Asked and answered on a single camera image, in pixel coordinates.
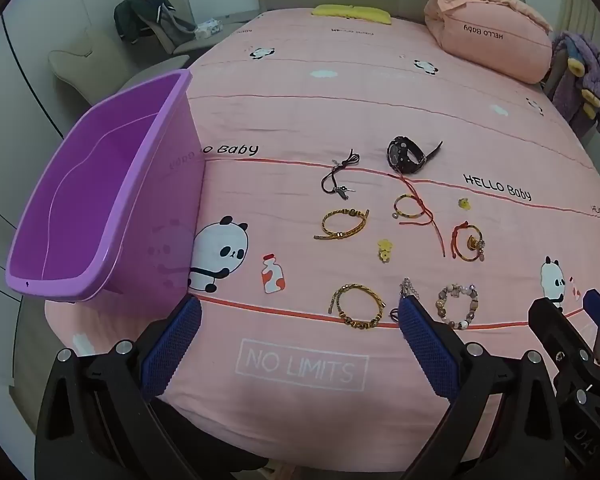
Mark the red cord charm bracelet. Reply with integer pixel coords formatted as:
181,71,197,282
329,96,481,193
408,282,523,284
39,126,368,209
451,221,486,263

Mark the folded pink duvet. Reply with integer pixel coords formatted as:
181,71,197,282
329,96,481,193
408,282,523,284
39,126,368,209
410,0,553,85

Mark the beige curtain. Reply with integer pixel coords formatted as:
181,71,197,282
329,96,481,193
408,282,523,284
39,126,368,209
562,0,600,41

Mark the pink bead bracelet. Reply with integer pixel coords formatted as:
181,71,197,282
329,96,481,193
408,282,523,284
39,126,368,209
435,283,479,331

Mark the red string gold bracelet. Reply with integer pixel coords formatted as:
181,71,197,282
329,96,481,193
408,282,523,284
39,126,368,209
389,174,447,259

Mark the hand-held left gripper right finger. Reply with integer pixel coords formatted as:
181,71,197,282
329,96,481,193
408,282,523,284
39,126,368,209
397,297,566,480

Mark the beige chair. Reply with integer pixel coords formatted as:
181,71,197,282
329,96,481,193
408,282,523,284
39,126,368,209
49,30,191,106
115,0,218,57

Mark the purple plastic tub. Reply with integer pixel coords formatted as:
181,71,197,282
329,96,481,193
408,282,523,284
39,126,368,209
5,69,207,305

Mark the yellow braided bracelet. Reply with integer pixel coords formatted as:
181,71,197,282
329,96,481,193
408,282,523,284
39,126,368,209
314,208,370,241

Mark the pink printed bed sheet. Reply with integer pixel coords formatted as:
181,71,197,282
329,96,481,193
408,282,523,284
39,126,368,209
45,7,600,461

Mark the dark green jacket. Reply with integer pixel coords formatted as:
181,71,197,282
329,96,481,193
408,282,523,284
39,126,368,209
114,0,196,43

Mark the black wrist watch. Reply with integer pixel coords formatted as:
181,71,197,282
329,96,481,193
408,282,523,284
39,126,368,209
386,136,444,176

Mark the silver chain bracelet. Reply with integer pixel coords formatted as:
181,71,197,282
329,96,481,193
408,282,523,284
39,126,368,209
390,277,421,321

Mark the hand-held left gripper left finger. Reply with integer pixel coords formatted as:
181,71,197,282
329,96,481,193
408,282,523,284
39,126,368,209
34,296,271,480

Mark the white wardrobe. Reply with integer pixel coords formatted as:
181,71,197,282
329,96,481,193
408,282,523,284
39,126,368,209
0,10,81,411

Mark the black cord bracelet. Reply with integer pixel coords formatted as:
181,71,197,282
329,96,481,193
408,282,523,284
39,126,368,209
321,149,359,197

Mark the purple plush robe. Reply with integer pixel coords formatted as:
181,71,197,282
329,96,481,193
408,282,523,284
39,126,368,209
545,30,600,136

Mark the yellow pillow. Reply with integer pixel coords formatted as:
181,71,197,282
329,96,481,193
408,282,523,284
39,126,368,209
312,4,392,26

